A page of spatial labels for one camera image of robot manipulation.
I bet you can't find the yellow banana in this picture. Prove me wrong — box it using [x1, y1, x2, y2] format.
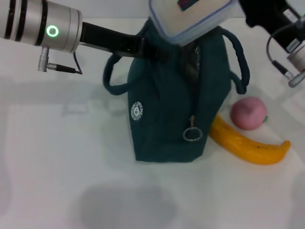
[209, 114, 292, 166]

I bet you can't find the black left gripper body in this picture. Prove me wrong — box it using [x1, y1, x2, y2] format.
[80, 21, 146, 58]

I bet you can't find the left arm cable with connector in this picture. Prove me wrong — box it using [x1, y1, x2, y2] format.
[37, 46, 83, 75]

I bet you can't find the metal key ring zipper pull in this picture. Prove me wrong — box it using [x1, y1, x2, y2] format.
[183, 115, 203, 143]

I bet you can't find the dark teal insulated lunch bag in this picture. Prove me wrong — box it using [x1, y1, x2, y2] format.
[102, 18, 251, 164]

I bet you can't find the clear plastic food container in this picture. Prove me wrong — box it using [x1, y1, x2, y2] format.
[149, 0, 239, 46]

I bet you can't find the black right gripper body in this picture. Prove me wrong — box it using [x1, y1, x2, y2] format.
[238, 0, 305, 52]

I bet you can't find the pink peach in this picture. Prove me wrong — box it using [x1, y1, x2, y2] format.
[230, 96, 268, 131]

